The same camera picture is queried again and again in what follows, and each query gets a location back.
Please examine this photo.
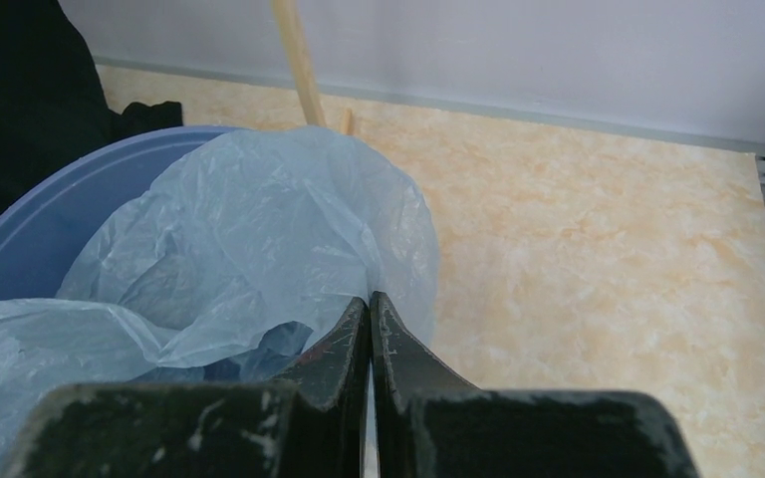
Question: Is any blue plastic trash bin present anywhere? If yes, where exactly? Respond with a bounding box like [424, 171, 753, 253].
[0, 125, 230, 301]

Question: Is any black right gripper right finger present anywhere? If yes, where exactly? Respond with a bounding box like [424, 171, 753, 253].
[370, 292, 699, 477]

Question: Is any light blue plastic trash bag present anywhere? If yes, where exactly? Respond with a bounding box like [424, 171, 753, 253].
[0, 127, 440, 464]

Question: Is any black printed t-shirt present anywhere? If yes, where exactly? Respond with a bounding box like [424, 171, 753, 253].
[0, 1, 183, 215]

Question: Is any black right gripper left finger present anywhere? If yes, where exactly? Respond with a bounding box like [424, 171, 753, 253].
[1, 298, 370, 477]

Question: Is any wooden clothes rack frame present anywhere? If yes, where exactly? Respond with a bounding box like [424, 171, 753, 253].
[270, 0, 327, 127]

